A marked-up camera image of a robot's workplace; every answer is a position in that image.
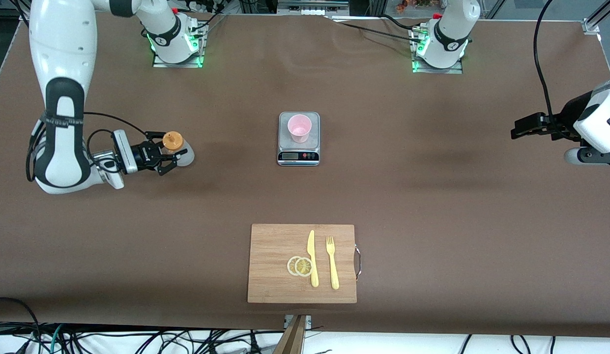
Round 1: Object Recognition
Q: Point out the wooden cutting board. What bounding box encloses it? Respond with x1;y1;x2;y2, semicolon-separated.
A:
247;224;357;304

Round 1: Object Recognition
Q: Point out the silver digital kitchen scale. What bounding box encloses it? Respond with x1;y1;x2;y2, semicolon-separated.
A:
277;112;320;167

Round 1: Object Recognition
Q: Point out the yellow plastic knife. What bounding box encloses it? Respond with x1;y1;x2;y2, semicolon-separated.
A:
307;230;320;288

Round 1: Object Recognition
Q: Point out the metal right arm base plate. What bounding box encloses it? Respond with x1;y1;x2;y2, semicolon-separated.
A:
152;22;205;68

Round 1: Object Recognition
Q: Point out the black cable across table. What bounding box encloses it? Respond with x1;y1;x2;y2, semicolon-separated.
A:
324;15;426;44

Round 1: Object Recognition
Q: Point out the brown table cover sheet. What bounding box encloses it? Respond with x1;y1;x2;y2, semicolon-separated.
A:
0;9;610;338

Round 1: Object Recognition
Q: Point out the yellow plastic fork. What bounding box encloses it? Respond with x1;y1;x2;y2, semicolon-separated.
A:
326;236;340;290

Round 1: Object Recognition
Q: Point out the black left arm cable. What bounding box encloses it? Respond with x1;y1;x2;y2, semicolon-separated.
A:
533;0;581;141

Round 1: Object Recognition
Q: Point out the aluminium frame profile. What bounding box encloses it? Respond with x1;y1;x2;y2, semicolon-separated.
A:
582;0;610;35

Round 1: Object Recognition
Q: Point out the wooden post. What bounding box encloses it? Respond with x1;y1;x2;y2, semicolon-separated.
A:
273;315;308;354

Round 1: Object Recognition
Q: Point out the pink plastic cup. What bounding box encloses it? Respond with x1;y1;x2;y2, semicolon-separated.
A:
288;114;313;144

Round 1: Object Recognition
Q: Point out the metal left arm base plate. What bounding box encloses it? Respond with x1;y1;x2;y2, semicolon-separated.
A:
412;27;464;74

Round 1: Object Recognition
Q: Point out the black looped floor cable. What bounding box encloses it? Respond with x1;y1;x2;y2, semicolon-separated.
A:
0;296;42;345

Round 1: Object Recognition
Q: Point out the translucent sauce bottle orange cap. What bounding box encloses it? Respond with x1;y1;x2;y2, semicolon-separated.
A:
162;131;195;167

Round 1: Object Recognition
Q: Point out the white power strip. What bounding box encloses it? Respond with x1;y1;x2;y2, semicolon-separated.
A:
278;0;349;17

